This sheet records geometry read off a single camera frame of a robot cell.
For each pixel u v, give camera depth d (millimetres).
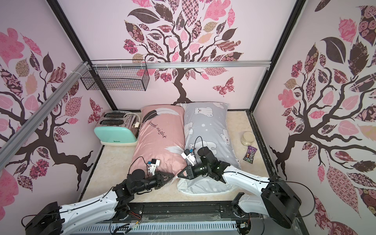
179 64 939
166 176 741
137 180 596
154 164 741
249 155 923
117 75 947
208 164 622
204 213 732
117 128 901
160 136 874
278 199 412
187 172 702
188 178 688
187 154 711
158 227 697
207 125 903
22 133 538
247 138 960
